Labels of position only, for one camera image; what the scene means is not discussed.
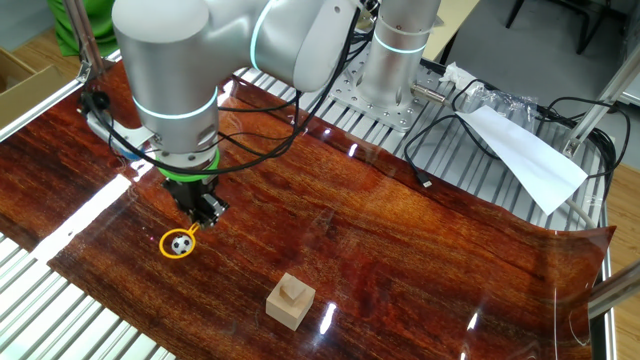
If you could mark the cardboard box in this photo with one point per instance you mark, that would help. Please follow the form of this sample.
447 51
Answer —
25 95

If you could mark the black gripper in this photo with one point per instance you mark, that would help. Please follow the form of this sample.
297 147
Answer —
192 190

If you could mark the white tissue wad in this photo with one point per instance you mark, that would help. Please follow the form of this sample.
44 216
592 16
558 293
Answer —
457 75

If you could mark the small wooden cube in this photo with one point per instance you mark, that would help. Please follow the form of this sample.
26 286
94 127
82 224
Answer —
291 292

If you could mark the clear plastic bag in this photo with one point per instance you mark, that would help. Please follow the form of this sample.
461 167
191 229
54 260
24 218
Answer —
505 102

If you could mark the small soccer ball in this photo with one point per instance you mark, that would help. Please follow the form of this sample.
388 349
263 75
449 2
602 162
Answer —
182 244

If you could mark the black chair base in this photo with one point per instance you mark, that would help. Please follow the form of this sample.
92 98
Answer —
588 30

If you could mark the large wooden cube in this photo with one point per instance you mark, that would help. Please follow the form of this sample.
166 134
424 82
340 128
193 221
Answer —
287 317

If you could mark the green cloth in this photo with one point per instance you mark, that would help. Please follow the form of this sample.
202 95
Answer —
102 20

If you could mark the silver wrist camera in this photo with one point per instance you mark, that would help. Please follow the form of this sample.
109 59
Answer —
125 137

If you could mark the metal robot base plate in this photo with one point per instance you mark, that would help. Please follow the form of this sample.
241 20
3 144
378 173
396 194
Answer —
400 119

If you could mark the aluminium frame post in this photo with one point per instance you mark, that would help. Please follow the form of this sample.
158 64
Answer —
82 35
600 105
615 290

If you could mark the glossy wood-grain mat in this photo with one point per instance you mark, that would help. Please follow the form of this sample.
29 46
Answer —
400 250

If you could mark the white paper sheet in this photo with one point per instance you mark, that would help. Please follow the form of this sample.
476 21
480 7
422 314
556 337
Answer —
530 155

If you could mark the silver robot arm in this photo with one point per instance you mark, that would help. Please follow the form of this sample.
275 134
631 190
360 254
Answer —
170 65

